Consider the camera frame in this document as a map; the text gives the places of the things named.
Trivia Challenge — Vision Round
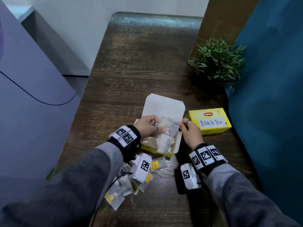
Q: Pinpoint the grey cabinet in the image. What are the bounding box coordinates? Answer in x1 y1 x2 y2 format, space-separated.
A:
20 7 91 77

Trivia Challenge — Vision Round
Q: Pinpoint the black cable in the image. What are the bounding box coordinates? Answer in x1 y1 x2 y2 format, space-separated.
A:
91 172 133 227

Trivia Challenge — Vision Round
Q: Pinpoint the green potted plant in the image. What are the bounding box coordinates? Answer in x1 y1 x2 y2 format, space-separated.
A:
187 37 247 92

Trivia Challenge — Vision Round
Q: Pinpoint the open yellow tea box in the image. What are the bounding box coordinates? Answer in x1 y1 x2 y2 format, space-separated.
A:
134 93 186 159

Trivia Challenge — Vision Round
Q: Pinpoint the lavender grey chair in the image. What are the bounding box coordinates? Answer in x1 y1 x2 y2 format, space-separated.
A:
0 0 81 207

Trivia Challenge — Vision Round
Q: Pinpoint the person's left forearm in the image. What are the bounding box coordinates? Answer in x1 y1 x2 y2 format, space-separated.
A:
0 142 124 227

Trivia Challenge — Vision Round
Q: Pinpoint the closed yellow tea box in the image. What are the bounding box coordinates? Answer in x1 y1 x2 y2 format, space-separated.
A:
185 108 232 135

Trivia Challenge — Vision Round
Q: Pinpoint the person's right forearm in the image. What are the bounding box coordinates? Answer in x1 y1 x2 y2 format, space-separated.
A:
206 163 303 227

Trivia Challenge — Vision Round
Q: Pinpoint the pile of tea bag packets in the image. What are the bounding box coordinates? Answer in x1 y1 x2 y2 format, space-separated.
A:
104 155 167 211

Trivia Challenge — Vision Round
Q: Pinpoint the person's left hand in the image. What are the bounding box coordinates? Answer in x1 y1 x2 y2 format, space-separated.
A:
134 115 166 139

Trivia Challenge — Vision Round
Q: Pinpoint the teal upholstered chair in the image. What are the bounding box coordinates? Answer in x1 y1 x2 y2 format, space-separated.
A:
225 0 303 226

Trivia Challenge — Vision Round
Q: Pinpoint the person's right hand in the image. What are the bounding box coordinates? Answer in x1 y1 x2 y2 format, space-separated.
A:
179 118 205 151

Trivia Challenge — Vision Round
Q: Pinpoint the black marker wristband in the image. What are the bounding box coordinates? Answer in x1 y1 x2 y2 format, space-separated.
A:
189 143 228 177
107 125 142 163

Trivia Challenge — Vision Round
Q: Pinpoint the translucent white tea bag packet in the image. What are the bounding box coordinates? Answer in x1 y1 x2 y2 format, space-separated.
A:
158 115 180 135

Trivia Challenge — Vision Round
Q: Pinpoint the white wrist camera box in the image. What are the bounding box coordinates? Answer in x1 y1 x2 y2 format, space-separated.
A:
129 153 153 184
180 163 202 190

